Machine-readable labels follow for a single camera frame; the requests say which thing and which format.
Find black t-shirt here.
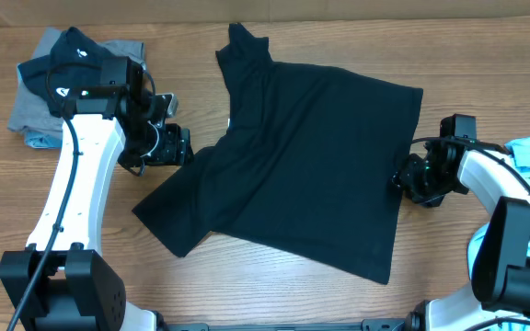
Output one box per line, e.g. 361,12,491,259
133,24,423,284

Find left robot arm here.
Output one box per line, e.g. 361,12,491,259
0,57,193,330

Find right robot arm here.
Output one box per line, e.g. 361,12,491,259
392,114,530,330

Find folded black Nike shirt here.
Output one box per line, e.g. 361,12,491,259
18,27,115,118

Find folded light blue garment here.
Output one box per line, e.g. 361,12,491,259
24,131,63,149

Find folded grey garment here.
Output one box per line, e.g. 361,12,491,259
7,28,145,139

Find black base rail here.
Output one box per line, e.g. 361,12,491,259
158,318,405,331

